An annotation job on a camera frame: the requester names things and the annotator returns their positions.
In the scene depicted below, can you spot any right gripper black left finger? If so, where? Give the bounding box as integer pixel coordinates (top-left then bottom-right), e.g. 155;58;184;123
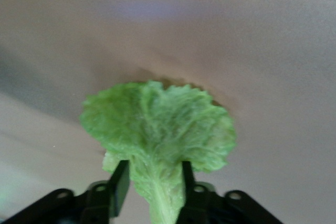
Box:
0;159;131;224

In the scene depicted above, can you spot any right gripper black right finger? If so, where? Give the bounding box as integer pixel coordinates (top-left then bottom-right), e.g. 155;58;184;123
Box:
178;161;285;224

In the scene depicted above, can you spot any green lettuce leaf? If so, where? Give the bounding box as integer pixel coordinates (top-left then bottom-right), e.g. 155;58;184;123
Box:
79;80;238;224

